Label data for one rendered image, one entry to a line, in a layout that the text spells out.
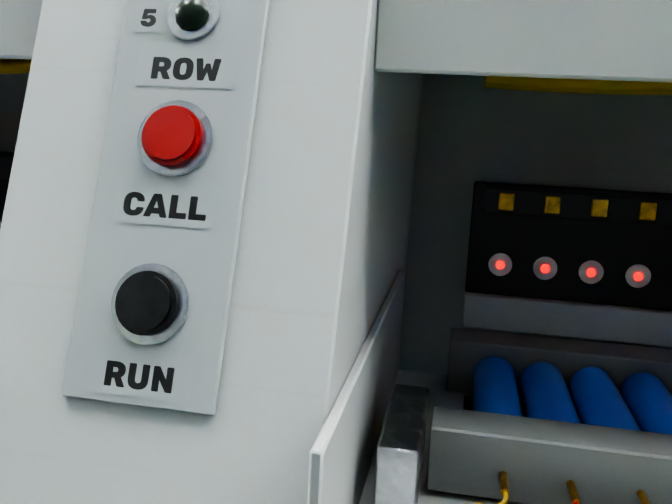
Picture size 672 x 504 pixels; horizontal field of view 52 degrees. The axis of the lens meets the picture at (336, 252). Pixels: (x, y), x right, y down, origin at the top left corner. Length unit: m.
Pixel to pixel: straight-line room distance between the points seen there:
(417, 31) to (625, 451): 0.14
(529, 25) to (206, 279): 0.11
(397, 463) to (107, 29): 0.15
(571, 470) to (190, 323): 0.13
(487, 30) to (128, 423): 0.14
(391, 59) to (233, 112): 0.05
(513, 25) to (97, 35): 0.11
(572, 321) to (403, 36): 0.18
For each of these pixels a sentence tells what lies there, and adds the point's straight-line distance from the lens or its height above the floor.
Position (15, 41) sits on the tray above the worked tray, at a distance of 0.24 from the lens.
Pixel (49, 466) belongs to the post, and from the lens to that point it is 0.19.
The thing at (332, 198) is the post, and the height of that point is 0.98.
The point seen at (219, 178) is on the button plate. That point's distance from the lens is 0.18.
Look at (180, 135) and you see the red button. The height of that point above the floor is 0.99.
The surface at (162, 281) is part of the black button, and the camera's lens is 0.17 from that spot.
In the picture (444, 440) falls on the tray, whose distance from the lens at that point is 0.23.
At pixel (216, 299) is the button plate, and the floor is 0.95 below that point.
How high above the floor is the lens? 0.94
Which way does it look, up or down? 9 degrees up
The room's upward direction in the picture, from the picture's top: 6 degrees clockwise
